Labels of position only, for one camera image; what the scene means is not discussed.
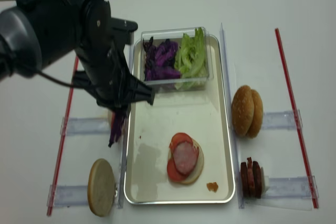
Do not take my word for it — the red tape strip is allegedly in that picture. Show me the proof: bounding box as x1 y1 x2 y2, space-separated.
275 28 319 209
46 56 79 216

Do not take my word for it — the upper tomato slice on bun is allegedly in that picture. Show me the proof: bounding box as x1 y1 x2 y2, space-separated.
169 132 199 154

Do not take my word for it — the purple cabbage pile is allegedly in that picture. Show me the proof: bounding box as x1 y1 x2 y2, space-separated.
142 37 182 92

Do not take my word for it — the left long clear divider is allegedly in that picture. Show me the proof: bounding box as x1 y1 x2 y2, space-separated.
115 42 135 209

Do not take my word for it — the tomato slice on bun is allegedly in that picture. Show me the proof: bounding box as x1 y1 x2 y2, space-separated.
166 157 188 182
169 132 199 154

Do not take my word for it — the upright pale bun half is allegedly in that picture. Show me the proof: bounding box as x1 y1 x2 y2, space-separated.
87 158 115 217

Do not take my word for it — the purple cabbage strip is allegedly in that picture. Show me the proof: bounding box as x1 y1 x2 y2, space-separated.
108 112 127 147

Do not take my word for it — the white rectangular serving tray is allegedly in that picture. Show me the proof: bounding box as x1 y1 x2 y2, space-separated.
124 35 236 205

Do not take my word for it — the long clear divider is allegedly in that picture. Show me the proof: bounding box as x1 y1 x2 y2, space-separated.
115 42 135 209
219 23 245 209

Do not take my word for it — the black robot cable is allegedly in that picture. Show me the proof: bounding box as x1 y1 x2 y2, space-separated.
34 69 77 89

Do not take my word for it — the left dark meat patty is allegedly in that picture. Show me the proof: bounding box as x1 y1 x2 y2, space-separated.
240 162 250 197

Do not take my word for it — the ham slice on bun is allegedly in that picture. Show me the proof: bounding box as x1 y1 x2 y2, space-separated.
173 142 199 175

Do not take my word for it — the front sesame bun top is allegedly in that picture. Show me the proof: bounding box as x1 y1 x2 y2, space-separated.
231 85 254 137

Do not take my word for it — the right red tape strip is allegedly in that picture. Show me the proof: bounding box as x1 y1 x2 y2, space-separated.
275 28 319 209

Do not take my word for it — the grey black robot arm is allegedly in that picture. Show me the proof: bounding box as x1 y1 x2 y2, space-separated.
1 0 155 112

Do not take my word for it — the dark meat patty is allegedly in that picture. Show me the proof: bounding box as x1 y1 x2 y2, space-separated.
253 161 262 199
240 162 250 197

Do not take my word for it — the green lettuce pile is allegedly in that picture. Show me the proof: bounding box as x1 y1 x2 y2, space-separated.
174 27 208 79

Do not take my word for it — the left red tape strip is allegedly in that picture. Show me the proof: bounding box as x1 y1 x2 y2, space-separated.
46 56 79 216

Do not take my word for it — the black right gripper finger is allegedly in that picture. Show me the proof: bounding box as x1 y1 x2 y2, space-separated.
109 108 120 116

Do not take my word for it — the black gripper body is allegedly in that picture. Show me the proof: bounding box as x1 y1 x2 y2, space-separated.
72 18 155 111

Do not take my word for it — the right dark meat patty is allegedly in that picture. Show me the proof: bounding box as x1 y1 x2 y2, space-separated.
253 161 262 199

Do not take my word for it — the upper right clear rail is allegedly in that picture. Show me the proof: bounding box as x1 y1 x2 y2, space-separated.
261 110 302 130

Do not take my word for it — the white plastic patty stopper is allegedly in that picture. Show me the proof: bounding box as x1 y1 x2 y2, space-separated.
260 167 270 196

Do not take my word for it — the lower right clear rail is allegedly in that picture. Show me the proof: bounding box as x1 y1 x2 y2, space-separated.
261 176 319 199

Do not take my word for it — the orange sauce smear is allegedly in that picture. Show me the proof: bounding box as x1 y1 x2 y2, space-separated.
206 182 219 193

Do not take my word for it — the upper left clear rail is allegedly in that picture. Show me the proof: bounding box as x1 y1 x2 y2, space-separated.
60 117 111 136

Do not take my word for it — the clear plastic salad container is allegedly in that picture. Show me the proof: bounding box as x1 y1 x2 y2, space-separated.
140 27 212 92

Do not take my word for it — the right long clear divider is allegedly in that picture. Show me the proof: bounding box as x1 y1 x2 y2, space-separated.
219 23 245 209

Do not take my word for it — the bacon strip between patties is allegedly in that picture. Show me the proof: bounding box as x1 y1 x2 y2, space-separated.
247 157 256 197

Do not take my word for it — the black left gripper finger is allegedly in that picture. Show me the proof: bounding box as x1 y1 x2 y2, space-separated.
119 104 131 117

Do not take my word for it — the bun bottom on tray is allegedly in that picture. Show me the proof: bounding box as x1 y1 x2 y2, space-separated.
167 139 204 185

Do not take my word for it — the clear rail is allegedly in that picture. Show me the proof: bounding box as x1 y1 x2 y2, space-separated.
261 110 302 130
46 184 119 207
60 117 111 136
261 176 319 199

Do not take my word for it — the rear golden bun top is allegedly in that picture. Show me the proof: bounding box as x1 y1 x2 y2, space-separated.
247 89 264 138

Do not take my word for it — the lower tomato slice on bun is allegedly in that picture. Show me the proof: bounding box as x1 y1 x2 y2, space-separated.
166 157 188 182

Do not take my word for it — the lower left clear rail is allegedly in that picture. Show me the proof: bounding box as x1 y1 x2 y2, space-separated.
46 184 119 207

